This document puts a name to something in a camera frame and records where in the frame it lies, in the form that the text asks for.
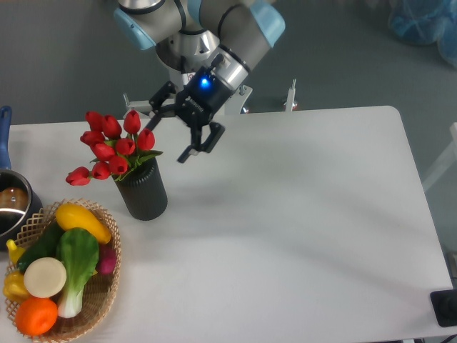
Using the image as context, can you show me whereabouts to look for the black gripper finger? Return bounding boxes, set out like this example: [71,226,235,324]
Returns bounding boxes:
[177,121,226,164]
[145,81,177,131]

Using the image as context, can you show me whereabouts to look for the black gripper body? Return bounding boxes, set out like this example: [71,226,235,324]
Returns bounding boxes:
[175,67,233,127]

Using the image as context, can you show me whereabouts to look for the red tulip bouquet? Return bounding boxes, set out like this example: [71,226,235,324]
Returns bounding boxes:
[66,109,162,186]

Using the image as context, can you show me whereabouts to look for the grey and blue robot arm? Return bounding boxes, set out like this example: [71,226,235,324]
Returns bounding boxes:
[114,1,286,163]

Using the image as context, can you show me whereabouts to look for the black ribbed vase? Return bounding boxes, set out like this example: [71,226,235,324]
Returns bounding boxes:
[115,158,168,221]

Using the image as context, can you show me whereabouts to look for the yellow squash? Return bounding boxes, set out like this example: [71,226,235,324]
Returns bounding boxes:
[55,203,111,244]

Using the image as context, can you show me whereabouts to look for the purple radish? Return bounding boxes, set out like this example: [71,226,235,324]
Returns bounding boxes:
[96,244,117,275]

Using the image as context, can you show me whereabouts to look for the green bok choy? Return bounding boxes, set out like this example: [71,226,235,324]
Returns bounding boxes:
[57,228,99,319]

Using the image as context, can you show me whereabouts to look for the dark green cucumber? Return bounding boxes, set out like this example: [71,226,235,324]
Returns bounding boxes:
[16,222,64,274]

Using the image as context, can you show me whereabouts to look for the woven wicker basket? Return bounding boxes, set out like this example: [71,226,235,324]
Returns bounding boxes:
[14,199,121,342]

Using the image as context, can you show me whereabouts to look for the small yellow banana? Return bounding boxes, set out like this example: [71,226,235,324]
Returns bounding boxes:
[6,239,26,265]

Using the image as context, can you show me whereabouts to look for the cream round bun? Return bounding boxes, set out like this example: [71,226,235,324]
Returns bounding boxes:
[24,257,66,298]

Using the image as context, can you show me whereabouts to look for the yellow bell pepper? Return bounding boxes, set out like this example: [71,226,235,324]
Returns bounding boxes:
[3,271,31,303]

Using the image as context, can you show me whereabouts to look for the blue plastic bag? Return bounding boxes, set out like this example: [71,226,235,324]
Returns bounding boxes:
[388,1,456,67]

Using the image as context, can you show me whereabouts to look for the orange fruit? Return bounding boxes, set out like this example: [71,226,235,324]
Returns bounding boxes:
[15,297,58,336]

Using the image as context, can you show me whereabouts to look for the black device at edge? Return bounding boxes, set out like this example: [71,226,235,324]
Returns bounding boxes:
[430,289,456,327]

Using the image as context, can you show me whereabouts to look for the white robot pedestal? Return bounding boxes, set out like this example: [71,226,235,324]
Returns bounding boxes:
[122,30,298,120]

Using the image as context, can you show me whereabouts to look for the blue handled saucepan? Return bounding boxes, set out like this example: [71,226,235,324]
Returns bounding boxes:
[1,106,42,252]

